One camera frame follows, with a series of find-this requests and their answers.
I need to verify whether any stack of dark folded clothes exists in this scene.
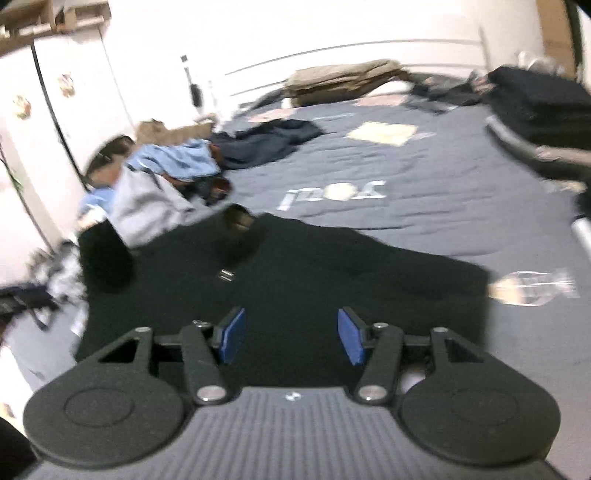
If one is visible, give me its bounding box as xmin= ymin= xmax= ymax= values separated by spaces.
xmin=485 ymin=66 xmax=591 ymax=151

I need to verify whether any clear plastic bottle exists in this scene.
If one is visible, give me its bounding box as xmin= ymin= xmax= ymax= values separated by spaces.
xmin=487 ymin=268 xmax=580 ymax=308

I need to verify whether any navy garment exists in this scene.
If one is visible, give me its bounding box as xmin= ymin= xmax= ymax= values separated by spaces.
xmin=210 ymin=119 xmax=326 ymax=171

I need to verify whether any brown fleece coat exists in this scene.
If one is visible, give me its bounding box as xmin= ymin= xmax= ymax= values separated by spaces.
xmin=136 ymin=119 xmax=218 ymax=144

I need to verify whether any tall cardboard box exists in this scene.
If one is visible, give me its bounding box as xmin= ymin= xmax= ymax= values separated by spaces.
xmin=538 ymin=0 xmax=578 ymax=70

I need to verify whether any dark brown patterned garment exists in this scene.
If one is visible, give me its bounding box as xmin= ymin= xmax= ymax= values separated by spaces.
xmin=196 ymin=175 xmax=234 ymax=204

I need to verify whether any folded beige brown blanket stack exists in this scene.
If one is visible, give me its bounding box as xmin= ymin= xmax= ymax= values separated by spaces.
xmin=284 ymin=59 xmax=411 ymax=108

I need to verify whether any blue striped garment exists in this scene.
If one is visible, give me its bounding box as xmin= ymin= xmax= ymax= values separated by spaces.
xmin=76 ymin=185 xmax=118 ymax=222

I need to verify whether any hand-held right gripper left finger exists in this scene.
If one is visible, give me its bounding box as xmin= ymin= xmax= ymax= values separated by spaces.
xmin=99 ymin=306 xmax=247 ymax=407

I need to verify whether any white headboard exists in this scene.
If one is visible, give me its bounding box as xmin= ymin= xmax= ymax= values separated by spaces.
xmin=224 ymin=37 xmax=485 ymax=109

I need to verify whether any grey quilted bedspread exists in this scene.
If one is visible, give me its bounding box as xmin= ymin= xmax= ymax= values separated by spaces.
xmin=0 ymin=69 xmax=591 ymax=402

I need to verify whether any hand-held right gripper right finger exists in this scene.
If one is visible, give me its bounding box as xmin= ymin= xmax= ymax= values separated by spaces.
xmin=336 ymin=307 xmax=490 ymax=407

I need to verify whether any light blue garment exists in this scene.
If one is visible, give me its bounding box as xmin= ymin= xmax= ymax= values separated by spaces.
xmin=127 ymin=138 xmax=222 ymax=181

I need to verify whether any white wardrobe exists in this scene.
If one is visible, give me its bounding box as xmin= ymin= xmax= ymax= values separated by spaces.
xmin=0 ymin=25 xmax=134 ymax=259

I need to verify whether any grey sweatshirt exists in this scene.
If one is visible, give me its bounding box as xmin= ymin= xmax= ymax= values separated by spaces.
xmin=111 ymin=168 xmax=199 ymax=245

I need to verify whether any black quilted jacket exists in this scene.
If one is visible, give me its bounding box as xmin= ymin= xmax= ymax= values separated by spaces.
xmin=74 ymin=205 xmax=492 ymax=391

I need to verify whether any grey white patterned cloth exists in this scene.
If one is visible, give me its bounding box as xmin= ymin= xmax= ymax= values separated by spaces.
xmin=28 ymin=242 xmax=90 ymax=335

